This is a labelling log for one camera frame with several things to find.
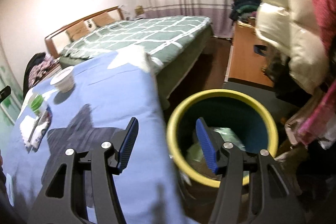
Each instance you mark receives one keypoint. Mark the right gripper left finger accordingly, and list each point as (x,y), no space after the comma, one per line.
(62,197)

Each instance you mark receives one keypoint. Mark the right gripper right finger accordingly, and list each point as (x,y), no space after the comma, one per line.
(271,198)

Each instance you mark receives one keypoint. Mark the yellow rimmed trash bin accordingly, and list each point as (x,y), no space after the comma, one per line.
(237,117)

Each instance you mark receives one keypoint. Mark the pile of clothes on cabinet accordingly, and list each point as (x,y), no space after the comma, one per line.
(38,66)

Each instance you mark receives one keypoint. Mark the white bedside cabinet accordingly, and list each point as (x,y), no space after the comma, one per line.
(52,71)

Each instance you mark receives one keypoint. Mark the pink garment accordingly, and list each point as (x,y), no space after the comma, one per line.
(315,121)

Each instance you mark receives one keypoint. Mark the blue patterned tablecloth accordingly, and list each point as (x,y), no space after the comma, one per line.
(109,90)

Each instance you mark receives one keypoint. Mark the left brown pillow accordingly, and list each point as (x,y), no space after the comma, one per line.
(77,31)

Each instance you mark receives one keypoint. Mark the brown pillow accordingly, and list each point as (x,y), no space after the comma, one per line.
(103,19)
(77,31)

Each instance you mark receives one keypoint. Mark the right brown pillow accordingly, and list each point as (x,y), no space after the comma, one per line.
(103,19)

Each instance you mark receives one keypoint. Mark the wooden desk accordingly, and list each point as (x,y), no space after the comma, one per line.
(245,66)

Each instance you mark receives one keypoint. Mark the green checked duvet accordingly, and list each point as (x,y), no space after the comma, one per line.
(164,39)

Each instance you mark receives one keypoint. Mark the wooden bed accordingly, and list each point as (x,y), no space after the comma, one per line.
(167,79)

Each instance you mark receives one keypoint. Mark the cream puffer jacket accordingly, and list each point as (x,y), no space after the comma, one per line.
(291,27)

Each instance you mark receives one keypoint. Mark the dark clothes pile on desk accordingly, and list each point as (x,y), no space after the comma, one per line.
(240,7)

